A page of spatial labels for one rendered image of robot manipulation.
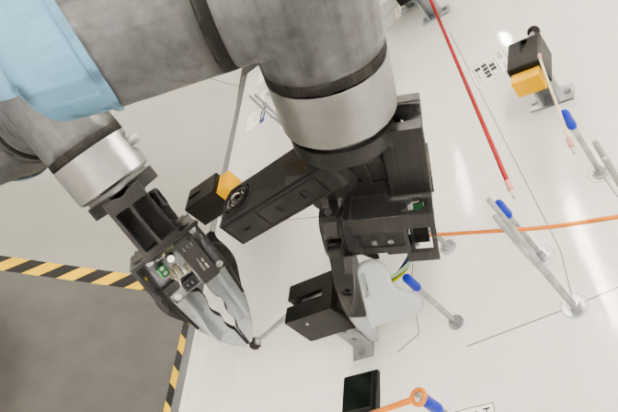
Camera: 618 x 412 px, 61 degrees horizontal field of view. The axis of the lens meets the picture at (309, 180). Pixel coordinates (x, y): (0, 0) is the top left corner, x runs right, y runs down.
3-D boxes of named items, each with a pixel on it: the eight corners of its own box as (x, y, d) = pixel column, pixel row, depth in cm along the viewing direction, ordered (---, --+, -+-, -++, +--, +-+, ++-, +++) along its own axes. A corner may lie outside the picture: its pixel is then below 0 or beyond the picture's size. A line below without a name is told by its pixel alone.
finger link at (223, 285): (257, 359, 51) (200, 290, 49) (246, 338, 57) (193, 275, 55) (282, 337, 52) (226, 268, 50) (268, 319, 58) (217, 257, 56)
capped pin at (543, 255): (549, 263, 45) (504, 208, 41) (532, 264, 46) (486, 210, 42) (551, 248, 46) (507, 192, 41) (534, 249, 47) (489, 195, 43)
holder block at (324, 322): (314, 304, 54) (289, 286, 52) (358, 289, 51) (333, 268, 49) (311, 342, 51) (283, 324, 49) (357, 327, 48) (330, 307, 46)
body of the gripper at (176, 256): (168, 322, 47) (79, 218, 44) (164, 297, 55) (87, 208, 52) (235, 268, 49) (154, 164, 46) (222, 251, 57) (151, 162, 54)
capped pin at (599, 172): (599, 182, 47) (560, 120, 42) (589, 173, 48) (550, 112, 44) (613, 172, 46) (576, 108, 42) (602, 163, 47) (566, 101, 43)
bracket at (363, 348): (356, 320, 56) (326, 298, 54) (374, 314, 55) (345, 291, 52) (354, 360, 53) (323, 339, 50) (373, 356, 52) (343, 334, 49)
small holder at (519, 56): (572, 50, 59) (545, 2, 55) (574, 106, 54) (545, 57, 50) (532, 65, 62) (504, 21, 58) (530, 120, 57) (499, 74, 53)
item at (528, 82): (547, 79, 52) (539, 64, 51) (547, 88, 51) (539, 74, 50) (520, 89, 54) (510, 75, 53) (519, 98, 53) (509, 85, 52)
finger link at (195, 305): (233, 381, 51) (173, 311, 49) (223, 358, 56) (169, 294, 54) (257, 359, 51) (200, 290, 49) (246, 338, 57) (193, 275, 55)
